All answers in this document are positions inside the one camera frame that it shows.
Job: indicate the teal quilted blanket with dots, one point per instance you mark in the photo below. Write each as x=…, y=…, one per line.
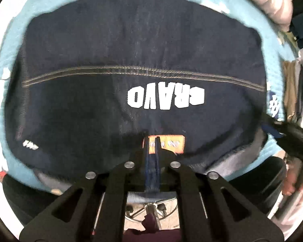
x=270, y=55

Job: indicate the black chair with chrome base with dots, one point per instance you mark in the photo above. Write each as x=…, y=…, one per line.
x=151, y=208

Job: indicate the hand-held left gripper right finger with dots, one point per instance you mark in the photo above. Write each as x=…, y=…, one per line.
x=159, y=146

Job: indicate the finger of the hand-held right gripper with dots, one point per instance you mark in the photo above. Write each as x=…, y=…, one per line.
x=274, y=129

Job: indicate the pale pink comforter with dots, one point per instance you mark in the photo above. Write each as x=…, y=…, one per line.
x=270, y=0

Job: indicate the pile of clothes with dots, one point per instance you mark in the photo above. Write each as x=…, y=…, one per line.
x=296, y=88

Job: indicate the dark blue denim jacket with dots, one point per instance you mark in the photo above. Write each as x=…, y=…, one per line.
x=111, y=105

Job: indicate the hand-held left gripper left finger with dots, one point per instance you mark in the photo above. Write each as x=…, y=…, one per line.
x=144, y=145

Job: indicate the person's right hand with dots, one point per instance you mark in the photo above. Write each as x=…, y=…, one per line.
x=291, y=182

